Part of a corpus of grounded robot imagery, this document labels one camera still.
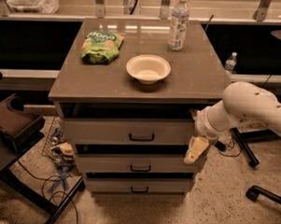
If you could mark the clear water bottle on cabinet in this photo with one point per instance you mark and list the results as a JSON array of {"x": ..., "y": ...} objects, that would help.
[{"x": 178, "y": 25}]

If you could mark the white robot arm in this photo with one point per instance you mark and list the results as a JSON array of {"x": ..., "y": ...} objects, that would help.
[{"x": 241, "y": 104}]

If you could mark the white plastic bag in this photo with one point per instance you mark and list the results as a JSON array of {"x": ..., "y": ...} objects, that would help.
[{"x": 34, "y": 6}]

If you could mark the small water bottle behind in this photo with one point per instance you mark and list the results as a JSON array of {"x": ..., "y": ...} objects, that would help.
[{"x": 231, "y": 63}]

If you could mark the white paper bowl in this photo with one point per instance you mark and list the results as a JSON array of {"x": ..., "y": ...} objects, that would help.
[{"x": 148, "y": 69}]

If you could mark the black office chair caster leg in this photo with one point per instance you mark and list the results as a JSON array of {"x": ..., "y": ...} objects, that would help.
[{"x": 254, "y": 192}]

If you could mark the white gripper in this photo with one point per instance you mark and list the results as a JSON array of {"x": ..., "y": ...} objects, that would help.
[{"x": 203, "y": 125}]

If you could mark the green chip bag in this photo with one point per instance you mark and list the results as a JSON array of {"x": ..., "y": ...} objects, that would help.
[{"x": 101, "y": 47}]

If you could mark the dark brown chair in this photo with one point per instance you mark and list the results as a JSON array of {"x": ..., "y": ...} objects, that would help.
[{"x": 19, "y": 132}]

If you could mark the grey top drawer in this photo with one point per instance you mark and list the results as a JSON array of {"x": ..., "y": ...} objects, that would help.
[{"x": 154, "y": 132}]

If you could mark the wire basket with clutter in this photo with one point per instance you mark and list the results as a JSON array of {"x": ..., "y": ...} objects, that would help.
[{"x": 56, "y": 149}]

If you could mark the grey drawer cabinet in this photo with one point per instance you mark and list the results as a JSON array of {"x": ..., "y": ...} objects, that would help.
[{"x": 106, "y": 91}]

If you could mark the black stand leg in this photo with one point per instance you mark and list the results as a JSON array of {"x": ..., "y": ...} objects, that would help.
[{"x": 253, "y": 161}]

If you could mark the grey bottom drawer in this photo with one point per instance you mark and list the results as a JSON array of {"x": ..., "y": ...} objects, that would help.
[{"x": 139, "y": 186}]

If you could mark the blue tape cross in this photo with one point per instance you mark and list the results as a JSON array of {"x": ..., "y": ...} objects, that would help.
[{"x": 60, "y": 180}]

